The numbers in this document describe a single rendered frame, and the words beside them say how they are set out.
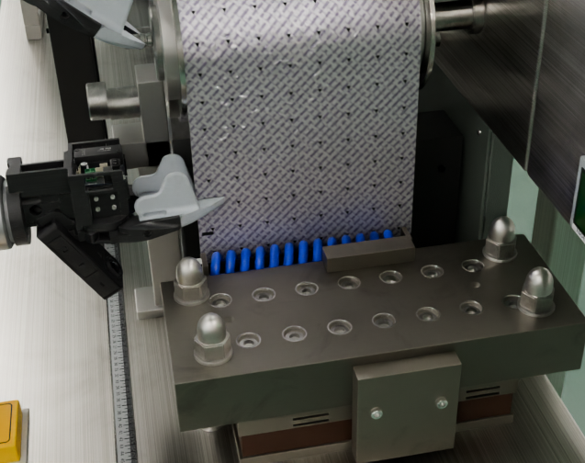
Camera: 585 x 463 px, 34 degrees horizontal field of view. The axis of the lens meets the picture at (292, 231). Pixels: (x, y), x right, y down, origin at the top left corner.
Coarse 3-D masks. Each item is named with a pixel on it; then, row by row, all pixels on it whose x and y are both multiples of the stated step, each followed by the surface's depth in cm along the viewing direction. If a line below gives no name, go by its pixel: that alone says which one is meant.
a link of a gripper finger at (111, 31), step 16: (64, 0) 87; (80, 0) 88; (96, 0) 88; (112, 0) 88; (128, 0) 89; (96, 16) 89; (112, 16) 89; (112, 32) 89; (128, 32) 92; (128, 48) 92
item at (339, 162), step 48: (288, 96) 95; (336, 96) 96; (384, 96) 97; (192, 144) 96; (240, 144) 97; (288, 144) 98; (336, 144) 99; (384, 144) 100; (240, 192) 100; (288, 192) 101; (336, 192) 102; (384, 192) 103; (240, 240) 103; (288, 240) 104; (336, 240) 105
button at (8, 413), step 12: (0, 408) 99; (12, 408) 99; (0, 420) 98; (12, 420) 98; (0, 432) 96; (12, 432) 96; (0, 444) 95; (12, 444) 95; (0, 456) 95; (12, 456) 95
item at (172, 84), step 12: (156, 0) 91; (168, 0) 91; (420, 0) 94; (168, 12) 91; (168, 24) 90; (168, 36) 90; (168, 48) 91; (168, 60) 91; (168, 72) 92; (168, 84) 93; (168, 96) 95
